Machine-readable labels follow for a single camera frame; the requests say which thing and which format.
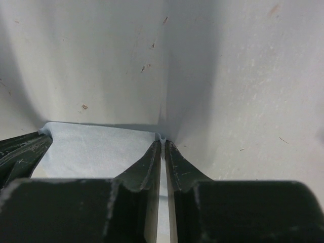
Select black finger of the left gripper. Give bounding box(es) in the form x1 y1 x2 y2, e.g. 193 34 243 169
1 132 53 189

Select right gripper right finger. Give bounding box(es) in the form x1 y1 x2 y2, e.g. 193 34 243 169
165 141 323 242

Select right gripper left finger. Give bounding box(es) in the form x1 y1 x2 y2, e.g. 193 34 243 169
1 141 161 242

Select blue cleaning cloth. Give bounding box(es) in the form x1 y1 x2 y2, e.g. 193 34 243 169
30 121 169 243

